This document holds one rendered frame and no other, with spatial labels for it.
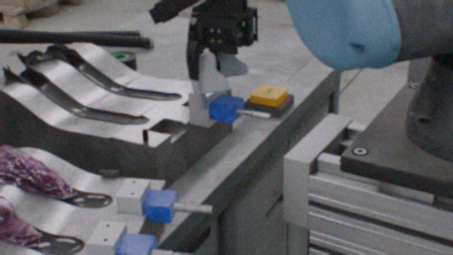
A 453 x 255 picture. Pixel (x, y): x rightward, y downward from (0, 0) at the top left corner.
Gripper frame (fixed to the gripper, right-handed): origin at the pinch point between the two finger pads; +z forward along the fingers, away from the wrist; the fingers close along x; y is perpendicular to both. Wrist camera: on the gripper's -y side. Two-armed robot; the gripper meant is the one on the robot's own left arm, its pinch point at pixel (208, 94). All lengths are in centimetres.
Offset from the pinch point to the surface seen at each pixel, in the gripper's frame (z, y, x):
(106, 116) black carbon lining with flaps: 7.0, -20.1, -1.8
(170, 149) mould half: 8.4, -4.6, -5.2
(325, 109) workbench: 32, -4, 69
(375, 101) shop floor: 94, -29, 219
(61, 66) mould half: 2.0, -35.1, 4.5
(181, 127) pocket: 7.2, -5.7, 0.2
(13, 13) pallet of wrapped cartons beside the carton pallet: 81, -305, 241
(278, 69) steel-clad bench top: 15, -10, 50
